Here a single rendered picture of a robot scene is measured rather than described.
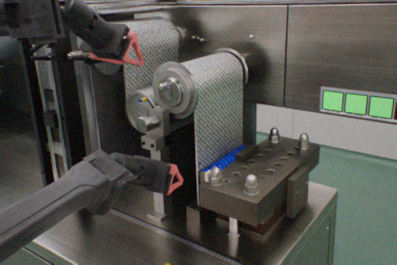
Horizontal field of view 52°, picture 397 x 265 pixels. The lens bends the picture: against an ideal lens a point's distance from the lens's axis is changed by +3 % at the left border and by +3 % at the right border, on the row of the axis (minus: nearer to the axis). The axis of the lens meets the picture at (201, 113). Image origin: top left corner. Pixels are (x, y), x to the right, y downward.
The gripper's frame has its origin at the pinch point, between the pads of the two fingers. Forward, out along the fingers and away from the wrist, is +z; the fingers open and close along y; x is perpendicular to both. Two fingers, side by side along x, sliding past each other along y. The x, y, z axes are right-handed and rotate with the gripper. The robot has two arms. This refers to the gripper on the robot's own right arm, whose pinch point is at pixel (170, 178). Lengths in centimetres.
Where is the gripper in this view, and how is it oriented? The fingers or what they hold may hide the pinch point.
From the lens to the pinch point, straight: 96.5
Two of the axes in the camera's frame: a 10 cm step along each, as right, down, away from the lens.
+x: 2.6, -9.6, 1.4
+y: 8.2, 1.4, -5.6
